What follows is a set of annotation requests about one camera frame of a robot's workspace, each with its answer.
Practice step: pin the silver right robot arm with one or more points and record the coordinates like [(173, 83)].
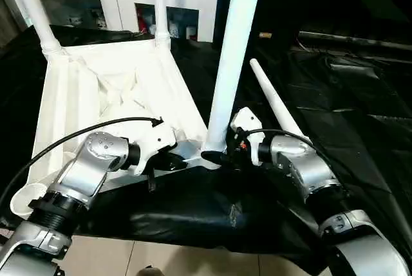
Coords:
[(305, 166)]

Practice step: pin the white plastic table leg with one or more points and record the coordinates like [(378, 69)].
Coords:
[(231, 47), (273, 96), (160, 5), (35, 9)]

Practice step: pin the white plastic table top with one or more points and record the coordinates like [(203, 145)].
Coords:
[(80, 96)]

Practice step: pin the grey robot foot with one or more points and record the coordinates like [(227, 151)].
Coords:
[(149, 271)]

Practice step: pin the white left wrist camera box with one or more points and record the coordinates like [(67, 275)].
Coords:
[(157, 141)]

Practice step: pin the black plastic mat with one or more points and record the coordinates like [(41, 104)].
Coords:
[(225, 208)]

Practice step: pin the red box in cabinet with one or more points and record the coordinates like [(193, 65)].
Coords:
[(141, 22)]

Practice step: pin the small white cup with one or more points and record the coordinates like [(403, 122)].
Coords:
[(152, 28), (190, 32)]

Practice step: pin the grey curtain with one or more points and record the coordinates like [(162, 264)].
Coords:
[(9, 25)]

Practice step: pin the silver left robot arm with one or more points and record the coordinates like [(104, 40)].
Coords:
[(93, 157)]

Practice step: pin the small white label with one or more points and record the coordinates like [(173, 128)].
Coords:
[(265, 35)]

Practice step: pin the white jar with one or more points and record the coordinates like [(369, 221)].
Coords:
[(174, 30)]

